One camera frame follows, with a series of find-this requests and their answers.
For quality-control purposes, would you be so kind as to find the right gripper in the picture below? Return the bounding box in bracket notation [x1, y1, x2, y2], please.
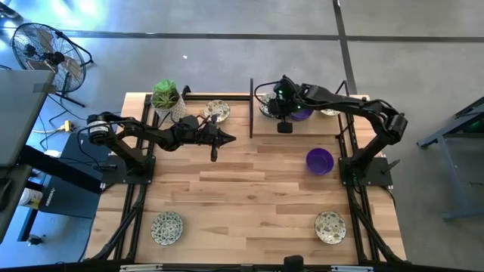
[268, 77, 302, 134]

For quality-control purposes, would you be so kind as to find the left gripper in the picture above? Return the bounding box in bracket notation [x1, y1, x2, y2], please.
[196, 114, 237, 163]

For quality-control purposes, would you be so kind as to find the teal leaf-pattern ceramic bowl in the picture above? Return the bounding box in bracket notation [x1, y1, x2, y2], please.
[258, 92, 280, 119]
[150, 211, 185, 246]

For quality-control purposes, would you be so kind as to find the blue-violet plastic mini bowl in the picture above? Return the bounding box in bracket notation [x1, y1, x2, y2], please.
[306, 147, 335, 176]
[290, 108, 315, 122]

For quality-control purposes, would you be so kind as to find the raised wooden platform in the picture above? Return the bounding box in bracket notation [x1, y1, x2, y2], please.
[252, 94, 341, 138]

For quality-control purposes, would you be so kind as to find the white patterned plant pot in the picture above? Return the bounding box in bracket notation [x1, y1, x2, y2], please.
[154, 94, 188, 124]

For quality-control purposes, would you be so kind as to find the green succulent plant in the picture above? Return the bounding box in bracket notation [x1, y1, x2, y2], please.
[150, 78, 181, 110]

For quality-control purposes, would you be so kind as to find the small black object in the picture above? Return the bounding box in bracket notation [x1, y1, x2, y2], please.
[283, 255, 306, 272]

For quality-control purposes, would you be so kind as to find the black cabinet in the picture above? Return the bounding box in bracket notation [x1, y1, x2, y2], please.
[37, 131, 114, 220]

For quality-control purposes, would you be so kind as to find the black desk crossbar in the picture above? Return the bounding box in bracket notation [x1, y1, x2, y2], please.
[17, 145, 104, 196]

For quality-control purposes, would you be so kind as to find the blue-grey metal stand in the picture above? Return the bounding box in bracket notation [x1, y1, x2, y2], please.
[416, 96, 484, 223]

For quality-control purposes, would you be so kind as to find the black floor fan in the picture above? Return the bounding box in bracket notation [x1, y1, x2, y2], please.
[10, 21, 95, 109]

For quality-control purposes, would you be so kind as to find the white plastic container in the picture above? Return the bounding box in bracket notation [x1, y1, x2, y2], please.
[17, 187, 44, 210]

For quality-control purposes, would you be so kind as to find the grey desk top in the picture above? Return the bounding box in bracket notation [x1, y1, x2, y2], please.
[0, 69, 56, 168]

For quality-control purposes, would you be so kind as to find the dark grey side desk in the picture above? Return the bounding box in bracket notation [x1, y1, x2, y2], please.
[0, 164, 33, 243]

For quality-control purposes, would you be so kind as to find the black caster wheel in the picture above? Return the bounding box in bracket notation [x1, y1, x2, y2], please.
[25, 233, 45, 247]

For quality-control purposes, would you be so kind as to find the person's foot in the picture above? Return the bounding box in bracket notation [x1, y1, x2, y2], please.
[0, 2, 20, 20]

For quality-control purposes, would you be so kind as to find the black upright frame post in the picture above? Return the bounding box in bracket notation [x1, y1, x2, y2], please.
[249, 78, 255, 139]

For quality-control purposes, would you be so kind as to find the black aluminium table frame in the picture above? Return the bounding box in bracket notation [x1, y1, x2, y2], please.
[83, 79, 408, 272]

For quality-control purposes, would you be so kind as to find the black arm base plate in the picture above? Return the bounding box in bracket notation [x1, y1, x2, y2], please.
[101, 154, 157, 186]
[338, 156, 394, 187]

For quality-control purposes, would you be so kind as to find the white frame label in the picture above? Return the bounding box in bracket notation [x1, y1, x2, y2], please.
[119, 264, 164, 272]
[330, 265, 374, 272]

